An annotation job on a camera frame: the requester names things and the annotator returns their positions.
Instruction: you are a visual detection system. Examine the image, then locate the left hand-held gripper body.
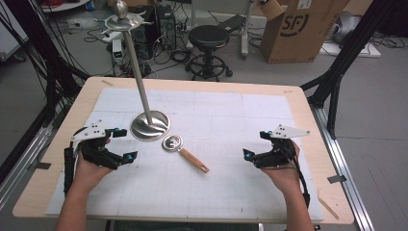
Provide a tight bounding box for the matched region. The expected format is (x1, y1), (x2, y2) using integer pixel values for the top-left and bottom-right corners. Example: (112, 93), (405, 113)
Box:
(70, 119), (125, 171)

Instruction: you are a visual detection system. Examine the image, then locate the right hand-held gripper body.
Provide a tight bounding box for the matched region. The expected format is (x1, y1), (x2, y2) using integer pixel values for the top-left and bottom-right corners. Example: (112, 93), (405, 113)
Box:
(254, 123), (312, 169)

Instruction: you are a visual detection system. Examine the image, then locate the silver metal utensil stand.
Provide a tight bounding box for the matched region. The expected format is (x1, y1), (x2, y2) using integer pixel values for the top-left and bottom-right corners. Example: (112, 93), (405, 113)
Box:
(101, 0), (172, 142)

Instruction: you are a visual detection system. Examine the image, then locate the metal scoop with wooden handle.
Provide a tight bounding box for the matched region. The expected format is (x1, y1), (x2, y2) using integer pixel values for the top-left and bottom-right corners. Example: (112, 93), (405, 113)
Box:
(161, 134), (211, 174)

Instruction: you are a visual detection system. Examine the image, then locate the person's right hand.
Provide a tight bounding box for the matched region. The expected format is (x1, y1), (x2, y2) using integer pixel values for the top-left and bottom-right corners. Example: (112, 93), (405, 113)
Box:
(260, 140), (303, 194)

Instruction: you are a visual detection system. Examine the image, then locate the person's left hand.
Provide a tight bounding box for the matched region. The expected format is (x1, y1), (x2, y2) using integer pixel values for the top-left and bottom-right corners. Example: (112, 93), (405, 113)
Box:
(73, 138), (114, 194)

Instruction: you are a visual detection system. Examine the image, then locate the white grid mat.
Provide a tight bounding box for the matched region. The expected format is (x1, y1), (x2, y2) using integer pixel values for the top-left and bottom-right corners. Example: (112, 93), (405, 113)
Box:
(44, 88), (324, 222)

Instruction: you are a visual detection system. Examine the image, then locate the grey tape piece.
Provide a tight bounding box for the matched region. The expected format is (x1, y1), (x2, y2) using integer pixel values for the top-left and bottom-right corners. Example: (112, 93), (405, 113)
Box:
(326, 174), (348, 185)

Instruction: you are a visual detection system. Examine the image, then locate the thin wooden stick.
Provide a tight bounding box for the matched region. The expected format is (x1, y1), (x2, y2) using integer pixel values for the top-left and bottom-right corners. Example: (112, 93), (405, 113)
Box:
(317, 194), (340, 221)

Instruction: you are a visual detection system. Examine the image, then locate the white device with green display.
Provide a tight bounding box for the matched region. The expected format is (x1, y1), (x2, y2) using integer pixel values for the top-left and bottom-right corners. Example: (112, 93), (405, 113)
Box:
(112, 38), (125, 66)

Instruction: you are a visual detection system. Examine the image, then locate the person's dark clothing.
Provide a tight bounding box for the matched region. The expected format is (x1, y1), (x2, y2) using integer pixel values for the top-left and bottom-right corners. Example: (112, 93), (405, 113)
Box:
(113, 219), (260, 231)

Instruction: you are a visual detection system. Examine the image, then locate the black computer tower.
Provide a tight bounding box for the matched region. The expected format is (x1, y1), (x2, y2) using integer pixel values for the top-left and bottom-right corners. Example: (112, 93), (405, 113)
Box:
(155, 4), (178, 51)
(130, 5), (159, 61)

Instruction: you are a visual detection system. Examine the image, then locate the brown cardboard box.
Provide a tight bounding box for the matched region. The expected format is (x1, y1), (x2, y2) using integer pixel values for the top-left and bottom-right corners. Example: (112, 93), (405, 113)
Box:
(260, 0), (351, 64)

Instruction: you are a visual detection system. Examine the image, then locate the black round stool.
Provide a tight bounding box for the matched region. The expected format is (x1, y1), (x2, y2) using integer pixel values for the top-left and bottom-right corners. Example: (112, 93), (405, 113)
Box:
(185, 24), (234, 82)

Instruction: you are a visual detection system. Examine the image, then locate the white flat board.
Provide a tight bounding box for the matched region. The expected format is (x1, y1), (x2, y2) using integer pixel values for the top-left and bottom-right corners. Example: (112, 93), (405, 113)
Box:
(319, 40), (383, 60)

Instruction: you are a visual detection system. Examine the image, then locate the grey rounded appliance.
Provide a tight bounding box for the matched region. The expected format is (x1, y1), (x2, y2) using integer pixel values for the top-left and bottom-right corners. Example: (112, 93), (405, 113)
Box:
(329, 11), (363, 43)

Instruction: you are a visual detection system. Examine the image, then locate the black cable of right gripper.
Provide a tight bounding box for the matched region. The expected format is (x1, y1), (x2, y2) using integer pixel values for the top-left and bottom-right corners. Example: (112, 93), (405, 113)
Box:
(278, 139), (312, 209)

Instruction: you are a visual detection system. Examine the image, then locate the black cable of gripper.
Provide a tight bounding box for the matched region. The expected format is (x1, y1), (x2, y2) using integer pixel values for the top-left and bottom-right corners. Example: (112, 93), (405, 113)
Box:
(278, 139), (312, 209)
(63, 126), (89, 197)

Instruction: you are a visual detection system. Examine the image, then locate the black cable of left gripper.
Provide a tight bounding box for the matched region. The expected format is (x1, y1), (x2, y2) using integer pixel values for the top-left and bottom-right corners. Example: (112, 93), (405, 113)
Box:
(63, 126), (89, 197)

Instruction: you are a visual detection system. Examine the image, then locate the aluminium rail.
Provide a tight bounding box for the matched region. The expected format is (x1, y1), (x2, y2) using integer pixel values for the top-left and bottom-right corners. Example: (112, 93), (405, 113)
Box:
(0, 124), (55, 211)
(308, 103), (375, 231)

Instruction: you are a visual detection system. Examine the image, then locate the black metal frame stand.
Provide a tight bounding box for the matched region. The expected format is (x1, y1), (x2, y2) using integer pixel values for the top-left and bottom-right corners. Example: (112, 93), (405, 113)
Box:
(0, 0), (91, 186)
(300, 0), (398, 141)

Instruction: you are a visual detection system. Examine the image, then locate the white metal post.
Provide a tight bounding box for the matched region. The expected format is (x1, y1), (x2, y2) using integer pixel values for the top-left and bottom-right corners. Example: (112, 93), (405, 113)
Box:
(240, 0), (255, 61)

